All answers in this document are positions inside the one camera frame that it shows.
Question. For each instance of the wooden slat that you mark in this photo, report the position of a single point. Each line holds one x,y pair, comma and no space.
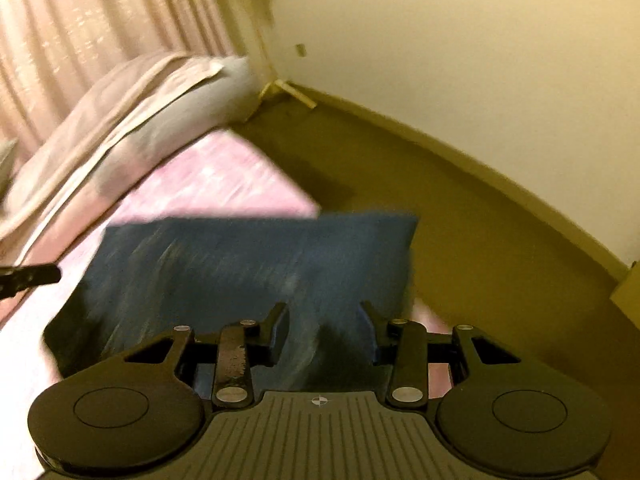
295,94

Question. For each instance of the pink floral blanket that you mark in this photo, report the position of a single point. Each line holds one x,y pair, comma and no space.
225,175

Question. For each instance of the grey duvet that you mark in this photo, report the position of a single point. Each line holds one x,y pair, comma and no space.
200,105

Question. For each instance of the pink folded blanket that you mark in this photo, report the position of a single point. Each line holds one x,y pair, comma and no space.
100,110

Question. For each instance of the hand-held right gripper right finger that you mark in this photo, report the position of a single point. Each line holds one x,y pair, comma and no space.
370,332

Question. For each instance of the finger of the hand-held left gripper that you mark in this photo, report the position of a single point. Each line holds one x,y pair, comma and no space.
35,275

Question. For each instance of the dark blue jeans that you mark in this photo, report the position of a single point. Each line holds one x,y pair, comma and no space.
225,270

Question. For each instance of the pink curtain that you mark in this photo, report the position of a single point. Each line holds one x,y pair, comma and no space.
100,20

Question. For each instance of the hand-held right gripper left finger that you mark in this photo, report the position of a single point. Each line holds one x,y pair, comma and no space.
280,332

